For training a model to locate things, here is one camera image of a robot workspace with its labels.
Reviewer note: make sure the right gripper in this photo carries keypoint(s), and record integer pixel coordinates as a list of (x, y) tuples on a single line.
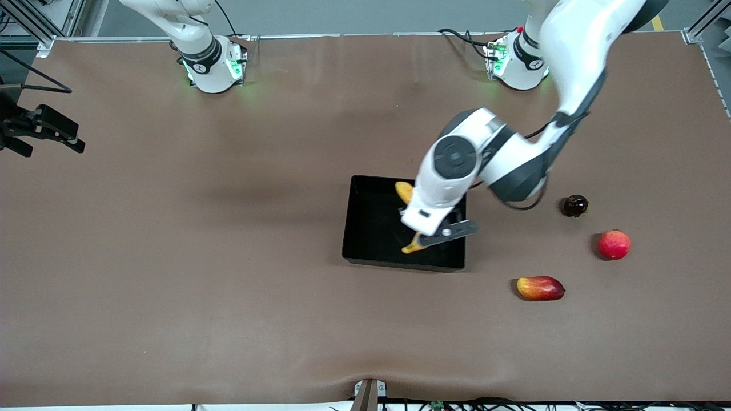
[(12, 127)]

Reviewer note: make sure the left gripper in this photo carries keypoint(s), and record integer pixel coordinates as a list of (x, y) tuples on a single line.
[(457, 215)]

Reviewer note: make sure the yellow banana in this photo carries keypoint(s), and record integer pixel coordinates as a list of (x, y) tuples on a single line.
[(404, 191)]

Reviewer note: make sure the black plastic box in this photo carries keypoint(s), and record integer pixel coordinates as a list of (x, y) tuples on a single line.
[(371, 228)]

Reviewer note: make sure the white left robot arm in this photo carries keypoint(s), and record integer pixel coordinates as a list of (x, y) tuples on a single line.
[(577, 45)]

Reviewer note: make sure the red apple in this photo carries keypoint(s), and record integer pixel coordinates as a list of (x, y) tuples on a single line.
[(614, 245)]

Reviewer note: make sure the red yellow mango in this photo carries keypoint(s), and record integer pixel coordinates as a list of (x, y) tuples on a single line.
[(539, 288)]

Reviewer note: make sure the dark purple plum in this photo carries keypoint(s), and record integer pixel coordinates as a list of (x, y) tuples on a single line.
[(575, 205)]

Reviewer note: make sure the large table cover mat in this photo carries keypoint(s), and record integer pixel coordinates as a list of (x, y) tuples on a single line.
[(228, 285)]

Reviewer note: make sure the metal corner bracket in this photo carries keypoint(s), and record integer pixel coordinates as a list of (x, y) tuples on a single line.
[(692, 37), (45, 47)]

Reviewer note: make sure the aluminium frame strut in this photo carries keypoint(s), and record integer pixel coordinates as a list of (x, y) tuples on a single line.
[(705, 20), (34, 20)]

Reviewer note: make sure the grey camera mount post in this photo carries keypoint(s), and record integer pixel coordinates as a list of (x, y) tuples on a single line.
[(368, 397)]

